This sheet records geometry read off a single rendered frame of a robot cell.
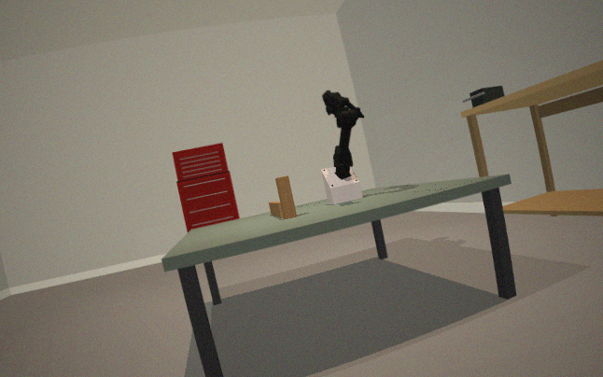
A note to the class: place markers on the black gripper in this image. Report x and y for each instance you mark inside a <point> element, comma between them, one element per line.
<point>344,108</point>

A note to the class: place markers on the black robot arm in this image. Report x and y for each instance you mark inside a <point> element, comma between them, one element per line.
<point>346,120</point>

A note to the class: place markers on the brown wooden board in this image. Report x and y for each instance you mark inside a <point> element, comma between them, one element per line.
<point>276,210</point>

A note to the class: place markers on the brown wooden post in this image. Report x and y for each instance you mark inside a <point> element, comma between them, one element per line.
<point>285,196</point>

